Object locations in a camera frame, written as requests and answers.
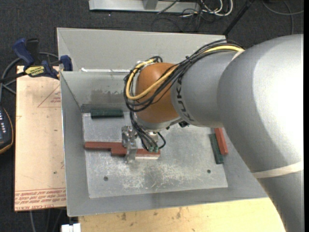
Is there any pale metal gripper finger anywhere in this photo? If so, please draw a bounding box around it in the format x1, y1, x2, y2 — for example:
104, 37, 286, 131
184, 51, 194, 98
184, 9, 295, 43
125, 146, 139, 164
121, 125, 136, 148

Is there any red-brown flat block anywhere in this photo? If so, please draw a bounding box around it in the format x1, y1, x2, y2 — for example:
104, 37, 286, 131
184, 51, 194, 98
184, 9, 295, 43
111, 145, 161, 160
84, 141, 123, 151
214, 127, 229, 156

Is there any dark green flat block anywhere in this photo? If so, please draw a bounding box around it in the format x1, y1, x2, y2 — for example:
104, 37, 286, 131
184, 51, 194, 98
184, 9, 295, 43
209, 133, 225, 165
90, 108, 125, 119

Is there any grey metal bin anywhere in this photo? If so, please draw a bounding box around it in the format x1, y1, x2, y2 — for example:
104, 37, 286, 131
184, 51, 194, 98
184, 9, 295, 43
56, 27, 269, 218

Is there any brown cardboard board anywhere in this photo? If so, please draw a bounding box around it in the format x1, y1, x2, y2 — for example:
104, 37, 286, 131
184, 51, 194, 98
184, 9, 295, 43
14, 65, 67, 212

